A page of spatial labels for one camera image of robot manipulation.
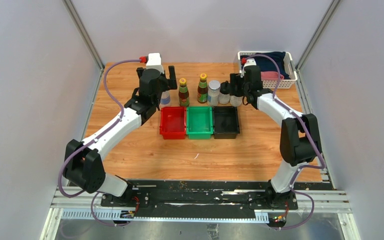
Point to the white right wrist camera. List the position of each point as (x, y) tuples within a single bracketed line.
[(245, 63)]

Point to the green plastic bin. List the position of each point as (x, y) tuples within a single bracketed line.
[(199, 122)]

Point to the red plastic bin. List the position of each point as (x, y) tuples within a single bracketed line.
[(173, 123)]

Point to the pink cloth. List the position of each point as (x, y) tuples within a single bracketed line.
[(271, 76)]

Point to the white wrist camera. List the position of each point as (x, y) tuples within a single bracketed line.
[(245, 63), (154, 61)]

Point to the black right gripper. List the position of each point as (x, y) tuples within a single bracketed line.
[(236, 79)]

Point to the sauce bottle yellow cap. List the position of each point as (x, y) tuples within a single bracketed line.
[(183, 93), (202, 89)]

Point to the silver lid jar left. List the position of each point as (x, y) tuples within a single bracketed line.
[(165, 99)]

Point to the left sauce bottle yellow cap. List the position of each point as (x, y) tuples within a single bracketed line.
[(183, 93)]

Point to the black cap shaker bottle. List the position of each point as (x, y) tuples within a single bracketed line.
[(224, 96)]

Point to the silver lid jar right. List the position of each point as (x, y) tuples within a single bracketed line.
[(213, 93)]

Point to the black plastic bin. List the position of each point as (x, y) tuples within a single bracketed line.
[(225, 122)]

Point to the navy blue cloth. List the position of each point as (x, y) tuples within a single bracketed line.
[(272, 61)]

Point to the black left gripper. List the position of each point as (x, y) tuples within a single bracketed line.
[(172, 84)]

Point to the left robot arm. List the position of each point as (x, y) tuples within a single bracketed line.
[(83, 164)]

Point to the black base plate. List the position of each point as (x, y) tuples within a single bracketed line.
[(196, 199)]

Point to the aluminium frame rail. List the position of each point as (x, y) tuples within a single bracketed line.
[(321, 215)]

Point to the right sauce bottle yellow cap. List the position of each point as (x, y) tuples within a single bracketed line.
[(202, 89)]

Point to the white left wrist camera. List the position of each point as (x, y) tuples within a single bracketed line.
[(154, 61)]

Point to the white plastic basket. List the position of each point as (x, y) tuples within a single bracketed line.
[(284, 61)]

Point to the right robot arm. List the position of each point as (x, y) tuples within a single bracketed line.
[(300, 140)]

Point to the silver lid jar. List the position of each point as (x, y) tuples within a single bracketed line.
[(213, 93), (165, 99)]

